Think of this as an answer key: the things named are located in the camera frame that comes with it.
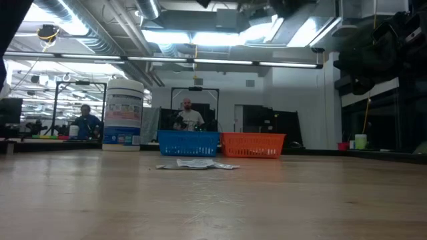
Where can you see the small red container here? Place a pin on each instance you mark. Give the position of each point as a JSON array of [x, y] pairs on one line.
[[343, 146]]

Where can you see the red flat item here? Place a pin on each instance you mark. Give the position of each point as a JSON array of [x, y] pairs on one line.
[[63, 137]]

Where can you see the white wipes canister blue label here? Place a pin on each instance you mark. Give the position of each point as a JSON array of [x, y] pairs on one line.
[[122, 113]]

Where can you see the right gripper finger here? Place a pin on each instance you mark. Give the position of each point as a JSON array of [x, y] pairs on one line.
[[370, 58], [363, 85]]

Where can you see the large silver ventilation duct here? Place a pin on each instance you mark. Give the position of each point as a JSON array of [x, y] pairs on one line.
[[100, 40]]

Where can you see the small white bottle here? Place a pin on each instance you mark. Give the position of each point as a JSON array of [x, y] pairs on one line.
[[73, 131]]

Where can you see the long LED light bar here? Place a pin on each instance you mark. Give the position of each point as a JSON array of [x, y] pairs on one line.
[[156, 59]]

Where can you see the blue plastic basket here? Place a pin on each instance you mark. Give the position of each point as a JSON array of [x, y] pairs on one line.
[[187, 143]]

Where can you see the orange plastic basket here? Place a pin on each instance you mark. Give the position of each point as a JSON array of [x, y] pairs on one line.
[[251, 145]]

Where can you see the small black dome object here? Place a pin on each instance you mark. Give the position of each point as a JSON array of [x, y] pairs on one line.
[[296, 145]]

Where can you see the grey cloth panel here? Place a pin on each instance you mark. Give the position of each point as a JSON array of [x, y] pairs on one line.
[[150, 125]]

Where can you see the pale green cup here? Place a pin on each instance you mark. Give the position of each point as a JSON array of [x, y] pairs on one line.
[[360, 141]]

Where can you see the black rig frame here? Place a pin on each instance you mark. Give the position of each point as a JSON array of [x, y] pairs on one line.
[[55, 106], [195, 88]]

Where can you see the person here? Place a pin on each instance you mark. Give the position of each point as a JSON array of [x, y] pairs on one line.
[[189, 118], [86, 125]]

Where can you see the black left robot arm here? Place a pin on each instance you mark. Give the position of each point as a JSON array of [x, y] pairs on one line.
[[11, 30]]

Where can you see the black monitor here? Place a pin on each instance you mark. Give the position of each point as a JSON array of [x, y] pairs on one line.
[[10, 111]]

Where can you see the green flat item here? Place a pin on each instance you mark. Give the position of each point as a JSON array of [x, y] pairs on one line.
[[40, 136]]

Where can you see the black partition panel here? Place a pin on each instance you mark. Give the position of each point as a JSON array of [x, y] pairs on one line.
[[273, 126]]

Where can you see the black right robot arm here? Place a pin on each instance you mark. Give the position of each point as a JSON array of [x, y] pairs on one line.
[[420, 20]]

